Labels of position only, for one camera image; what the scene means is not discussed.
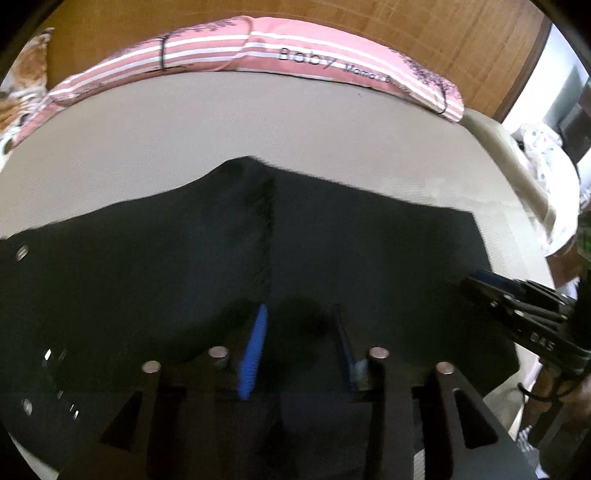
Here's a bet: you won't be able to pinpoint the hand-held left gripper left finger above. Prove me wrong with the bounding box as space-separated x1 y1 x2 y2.
60 305 278 480

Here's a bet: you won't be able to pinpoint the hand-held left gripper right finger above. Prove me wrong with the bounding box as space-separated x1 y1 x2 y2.
330 305 539 480

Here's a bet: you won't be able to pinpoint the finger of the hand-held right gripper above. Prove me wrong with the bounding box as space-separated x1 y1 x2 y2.
462 276 570 325
472 270 578 313

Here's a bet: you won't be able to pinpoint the black pants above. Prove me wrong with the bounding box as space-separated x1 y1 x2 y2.
0 156 520 480

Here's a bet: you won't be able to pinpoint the person's right forearm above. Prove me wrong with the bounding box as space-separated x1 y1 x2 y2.
526 364 591 450

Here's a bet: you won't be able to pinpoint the beige quilt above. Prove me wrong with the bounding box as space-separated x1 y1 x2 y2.
462 110 580 257

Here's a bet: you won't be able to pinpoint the dotted white cloth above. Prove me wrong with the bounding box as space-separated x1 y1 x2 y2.
516 124 583 204

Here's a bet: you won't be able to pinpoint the dark cabinet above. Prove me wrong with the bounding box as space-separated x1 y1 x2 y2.
544 65 591 164

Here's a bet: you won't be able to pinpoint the wooden headboard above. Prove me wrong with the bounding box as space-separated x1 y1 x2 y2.
46 0 555 123

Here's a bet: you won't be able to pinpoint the pink striped pillow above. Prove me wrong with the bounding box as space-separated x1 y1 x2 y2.
9 15 465 149

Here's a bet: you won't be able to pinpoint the floral pillow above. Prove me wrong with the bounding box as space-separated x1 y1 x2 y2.
0 27 55 158

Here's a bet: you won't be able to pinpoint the black cable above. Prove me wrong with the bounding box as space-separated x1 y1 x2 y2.
516 382 561 404

